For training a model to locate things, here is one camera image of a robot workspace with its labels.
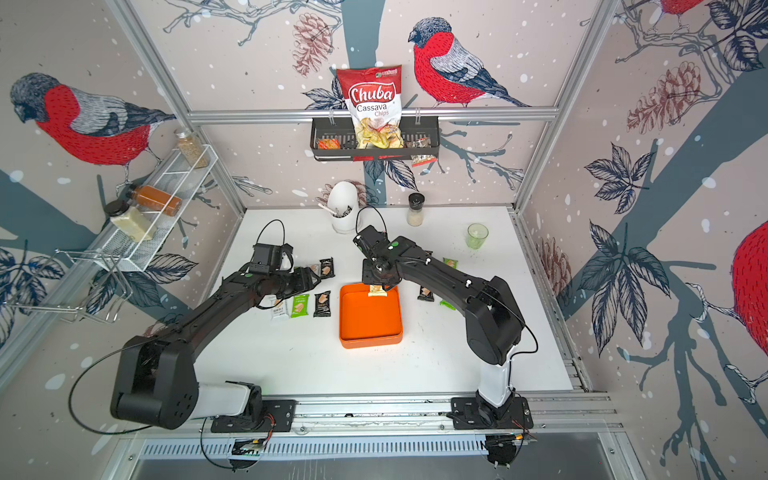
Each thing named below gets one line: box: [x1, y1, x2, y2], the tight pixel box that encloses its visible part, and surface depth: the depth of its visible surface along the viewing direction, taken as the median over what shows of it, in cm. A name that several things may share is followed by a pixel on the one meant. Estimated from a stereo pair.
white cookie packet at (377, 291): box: [368, 284, 388, 297], surface depth 85 cm
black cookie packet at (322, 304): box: [313, 290, 331, 317], surface depth 94 cm
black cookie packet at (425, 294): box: [417, 286, 434, 302], surface depth 97 cm
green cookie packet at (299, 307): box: [290, 294, 310, 318], surface depth 94 cm
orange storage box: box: [339, 283, 403, 349], surface depth 90 cm
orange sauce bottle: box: [126, 185, 183, 217], surface depth 74 cm
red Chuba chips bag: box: [336, 65, 405, 149], surface depth 85 cm
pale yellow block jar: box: [104, 200, 157, 242], surface depth 68 cm
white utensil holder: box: [328, 180, 359, 234], surface depth 109 cm
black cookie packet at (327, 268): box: [319, 256, 335, 279], surface depth 103 cm
